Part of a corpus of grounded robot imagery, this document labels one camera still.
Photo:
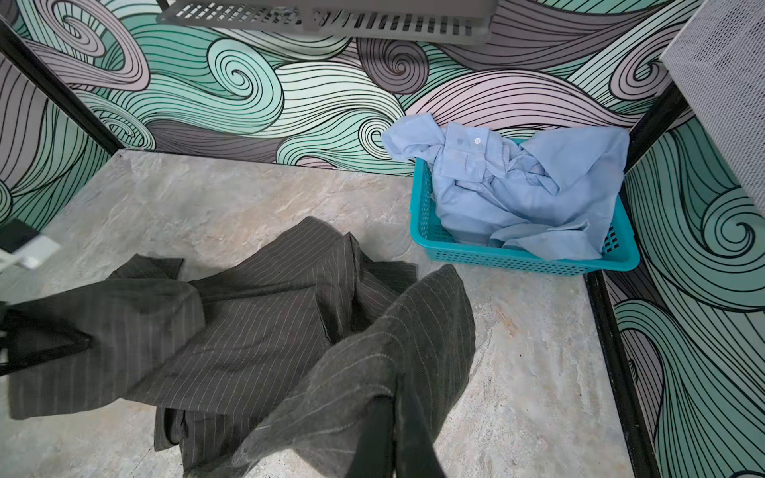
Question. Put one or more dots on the dark grey pinstripe shirt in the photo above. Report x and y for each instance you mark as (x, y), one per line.
(284, 351)

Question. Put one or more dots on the black perforated wall tray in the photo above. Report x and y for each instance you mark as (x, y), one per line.
(450, 22)

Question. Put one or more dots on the black left corner post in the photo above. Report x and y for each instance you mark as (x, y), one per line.
(22, 57)

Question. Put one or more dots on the black right corner post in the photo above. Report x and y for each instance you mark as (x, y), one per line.
(633, 362)

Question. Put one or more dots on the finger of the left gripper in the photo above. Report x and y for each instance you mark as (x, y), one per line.
(28, 342)

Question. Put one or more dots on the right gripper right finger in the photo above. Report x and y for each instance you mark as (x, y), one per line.
(415, 454)

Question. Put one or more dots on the teal plastic basket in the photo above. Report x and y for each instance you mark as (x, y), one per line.
(620, 252)

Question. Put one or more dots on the black corner post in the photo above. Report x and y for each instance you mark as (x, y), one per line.
(22, 57)
(633, 362)

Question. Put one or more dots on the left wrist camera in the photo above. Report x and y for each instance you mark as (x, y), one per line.
(24, 246)

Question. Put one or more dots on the clear plastic wall bin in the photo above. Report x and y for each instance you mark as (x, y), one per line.
(717, 62)

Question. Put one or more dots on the light blue shirt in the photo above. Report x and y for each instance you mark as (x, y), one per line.
(553, 195)

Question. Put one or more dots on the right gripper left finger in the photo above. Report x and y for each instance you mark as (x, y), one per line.
(374, 455)

